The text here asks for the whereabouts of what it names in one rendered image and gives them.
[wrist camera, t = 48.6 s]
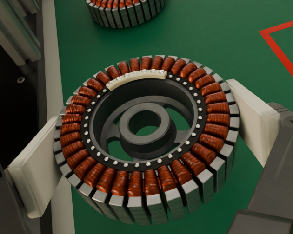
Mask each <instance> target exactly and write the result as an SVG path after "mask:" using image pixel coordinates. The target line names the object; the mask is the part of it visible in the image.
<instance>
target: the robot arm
mask: <svg viewBox="0 0 293 234"><path fill-rule="evenodd" d="M225 82H226V83H227V85H228V86H229V87H230V89H231V91H230V93H231V92H232V93H233V96H234V98H235V104H237V106H238V108H239V118H240V126H239V135H240V137H241V138H242V139H243V141H244V142H245V143H246V145H247V146H248V147H249V149H250V150H251V151H252V153H253V154H254V155H255V157H256V158H257V159H258V161H259V162H260V164H261V165H262V166H263V170H262V173H261V175H260V178H259V180H258V183H257V185H256V187H255V190H254V192H253V195H252V197H251V200H250V202H249V204H248V206H247V209H246V210H244V209H238V210H237V212H236V213H235V216H234V218H233V220H232V222H231V224H230V227H229V229H228V231H227V233H226V234H293V113H292V112H291V111H290V110H288V109H287V108H285V107H284V106H282V105H281V104H278V103H274V102H272V103H267V104H266V103H265V102H263V101H262V100H261V99H260V98H258V97H257V96H256V95H254V94H253V93H252V92H250V91H249V90H248V89H247V88H245V87H244V86H243V85H241V84H240V83H239V82H237V81H236V80H235V79H230V80H226V81H225ZM58 118H61V117H60V116H55V117H52V118H51V119H50V120H49V121H48V122H47V123H46V125H45V126H44V127H43V128H42V129H41V130H40V131H39V133H38V134H37V135H36V136H35V137H34V138H33V139H32V141H31V142H30V143H29V144H28V145H27V146H26V147H25V148H24V149H23V150H22V152H21V153H20V154H19V155H18V156H17V157H16V158H15V159H14V160H13V161H12V162H11V163H10V164H9V165H8V166H7V168H6V169H5V170H3V168H2V166H1V163H0V234H31V233H30V230H29V228H28V225H27V222H26V220H25V217H24V215H23V213H22V209H23V208H25V211H26V213H27V215H28V217H29V218H31V219H32V218H37V217H42V215H43V214H44V212H45V210H46V208H47V206H48V203H49V201H50V199H51V197H52V195H53V193H54V191H55V189H56V187H57V185H58V183H59V181H60V179H61V177H62V175H63V174H62V172H61V170H60V167H59V165H58V164H57V162H56V159H55V155H56V154H55V153H54V150H53V143H54V142H56V141H55V140H54V130H57V128H56V127H55V125H56V122H57V119H58Z"/></svg>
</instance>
